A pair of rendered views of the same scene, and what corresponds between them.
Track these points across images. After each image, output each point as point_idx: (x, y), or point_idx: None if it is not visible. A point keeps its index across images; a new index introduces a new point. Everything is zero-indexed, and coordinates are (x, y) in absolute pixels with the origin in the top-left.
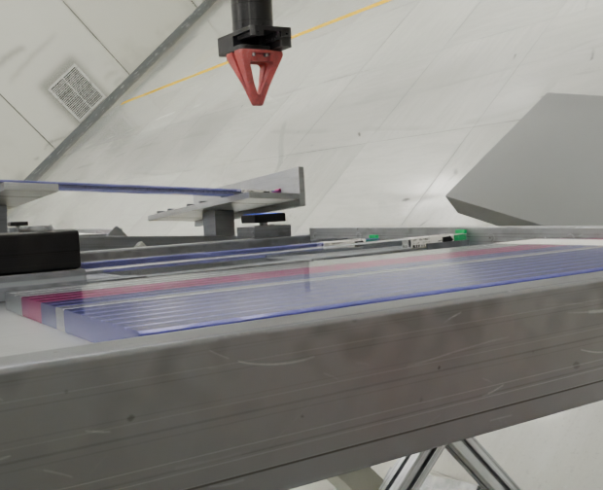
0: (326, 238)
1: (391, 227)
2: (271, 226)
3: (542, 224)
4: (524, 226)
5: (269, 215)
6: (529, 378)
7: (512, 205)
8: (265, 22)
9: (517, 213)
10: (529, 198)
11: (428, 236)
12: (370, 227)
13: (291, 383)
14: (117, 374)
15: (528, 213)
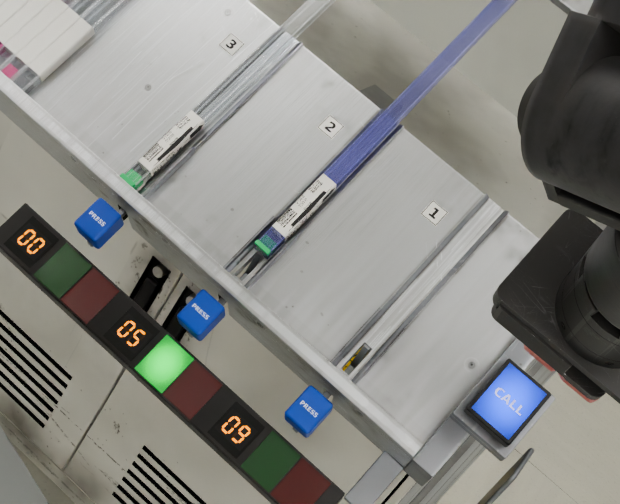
0: (368, 368)
1: (240, 288)
2: (479, 381)
3: None
4: (44, 124)
5: (487, 382)
6: None
7: (25, 501)
8: (568, 274)
9: (20, 471)
10: None
11: (170, 130)
12: (283, 330)
13: None
14: None
15: (2, 453)
